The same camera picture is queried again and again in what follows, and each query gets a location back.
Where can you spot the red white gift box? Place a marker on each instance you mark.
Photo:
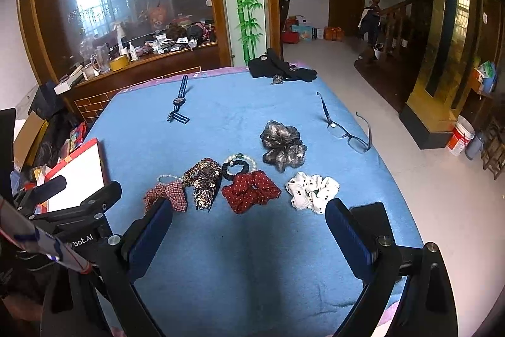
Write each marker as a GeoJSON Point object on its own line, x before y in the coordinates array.
{"type": "Point", "coordinates": [84, 174]}

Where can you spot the white spray bottle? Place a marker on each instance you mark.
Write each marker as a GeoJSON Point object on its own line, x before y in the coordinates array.
{"type": "Point", "coordinates": [122, 45]}

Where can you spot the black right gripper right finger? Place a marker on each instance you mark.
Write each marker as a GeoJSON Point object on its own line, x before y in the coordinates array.
{"type": "Point", "coordinates": [365, 238]}

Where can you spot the black frame eyeglasses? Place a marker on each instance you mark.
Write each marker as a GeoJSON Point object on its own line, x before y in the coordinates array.
{"type": "Point", "coordinates": [337, 130]}

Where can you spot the blue striped strap watch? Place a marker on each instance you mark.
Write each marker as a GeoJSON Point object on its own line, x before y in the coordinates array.
{"type": "Point", "coordinates": [178, 102]}

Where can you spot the black clothing pile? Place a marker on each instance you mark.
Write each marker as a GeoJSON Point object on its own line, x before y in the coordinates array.
{"type": "Point", "coordinates": [269, 65]}

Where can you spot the wooden cabinet counter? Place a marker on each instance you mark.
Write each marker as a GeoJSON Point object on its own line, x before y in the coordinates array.
{"type": "Point", "coordinates": [89, 98]}

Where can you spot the red plaid scrunchie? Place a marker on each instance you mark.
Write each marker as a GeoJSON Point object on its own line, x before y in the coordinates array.
{"type": "Point", "coordinates": [173, 192]}

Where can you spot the rhinestone hair claw clip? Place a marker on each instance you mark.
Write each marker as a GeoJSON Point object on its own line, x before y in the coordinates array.
{"type": "Point", "coordinates": [204, 197]}

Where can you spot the blue bed cover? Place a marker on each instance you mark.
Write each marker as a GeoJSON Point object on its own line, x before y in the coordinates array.
{"type": "Point", "coordinates": [252, 264]}

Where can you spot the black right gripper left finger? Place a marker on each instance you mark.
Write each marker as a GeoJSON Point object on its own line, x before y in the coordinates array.
{"type": "Point", "coordinates": [72, 306]}

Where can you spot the white plastic bucket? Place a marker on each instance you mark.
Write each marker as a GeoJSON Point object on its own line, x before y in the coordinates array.
{"type": "Point", "coordinates": [463, 134]}

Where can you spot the white dotted scrunchie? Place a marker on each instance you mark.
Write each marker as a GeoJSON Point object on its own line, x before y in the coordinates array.
{"type": "Point", "coordinates": [311, 192]}

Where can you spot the red polka dot scrunchie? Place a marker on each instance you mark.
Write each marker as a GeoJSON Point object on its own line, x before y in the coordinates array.
{"type": "Point", "coordinates": [250, 189]}

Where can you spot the grey organza scrunchie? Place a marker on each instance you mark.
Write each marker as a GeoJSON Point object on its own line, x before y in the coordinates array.
{"type": "Point", "coordinates": [283, 146]}

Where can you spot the leopard print scrunchie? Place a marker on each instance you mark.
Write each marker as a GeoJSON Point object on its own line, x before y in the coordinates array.
{"type": "Point", "coordinates": [197, 171]}

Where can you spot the cardboard box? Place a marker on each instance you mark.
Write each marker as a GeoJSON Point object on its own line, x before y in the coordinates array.
{"type": "Point", "coordinates": [28, 140]}

